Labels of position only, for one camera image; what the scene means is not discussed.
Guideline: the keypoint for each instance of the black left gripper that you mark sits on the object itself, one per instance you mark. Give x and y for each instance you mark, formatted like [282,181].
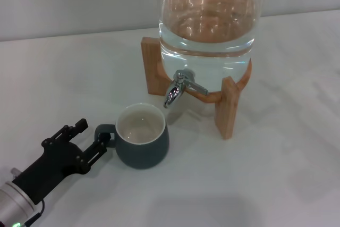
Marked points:
[55,160]

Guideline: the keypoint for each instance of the black cup with white interior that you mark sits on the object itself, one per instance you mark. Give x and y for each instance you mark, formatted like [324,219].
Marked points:
[143,155]

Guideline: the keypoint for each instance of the white and silver left robot arm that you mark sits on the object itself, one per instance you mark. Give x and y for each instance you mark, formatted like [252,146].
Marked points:
[10,197]

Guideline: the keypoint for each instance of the chrome faucet with lever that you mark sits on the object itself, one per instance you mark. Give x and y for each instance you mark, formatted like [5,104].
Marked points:
[174,92]

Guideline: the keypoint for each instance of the glass water dispenser jar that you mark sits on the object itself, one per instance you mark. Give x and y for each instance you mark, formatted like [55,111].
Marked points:
[207,65]

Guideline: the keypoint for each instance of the wooden dispenser stand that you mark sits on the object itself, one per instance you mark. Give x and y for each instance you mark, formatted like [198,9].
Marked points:
[228,110]

